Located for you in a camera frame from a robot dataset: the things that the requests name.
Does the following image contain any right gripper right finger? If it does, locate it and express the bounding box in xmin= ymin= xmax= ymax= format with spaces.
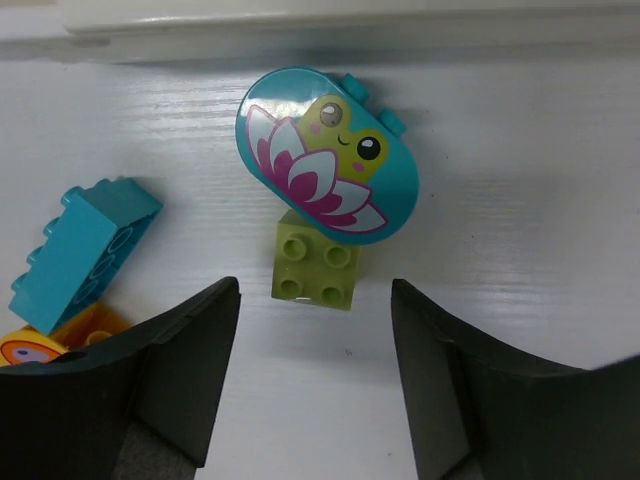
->
xmin=391 ymin=279 xmax=639 ymax=479

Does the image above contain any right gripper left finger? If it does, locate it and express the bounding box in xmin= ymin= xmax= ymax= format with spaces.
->
xmin=1 ymin=277 xmax=241 ymax=479

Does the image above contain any lime green lego brick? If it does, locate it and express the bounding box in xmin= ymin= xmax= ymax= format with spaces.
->
xmin=271 ymin=210 xmax=361 ymax=311

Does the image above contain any orange butterfly lego brick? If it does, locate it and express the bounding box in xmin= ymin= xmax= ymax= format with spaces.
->
xmin=1 ymin=302 xmax=132 ymax=367

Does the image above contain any teal long lego brick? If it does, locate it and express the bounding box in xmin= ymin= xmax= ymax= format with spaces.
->
xmin=9 ymin=178 xmax=163 ymax=335

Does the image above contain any teal frog lego brick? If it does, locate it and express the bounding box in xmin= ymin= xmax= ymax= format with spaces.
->
xmin=235 ymin=67 xmax=420 ymax=245

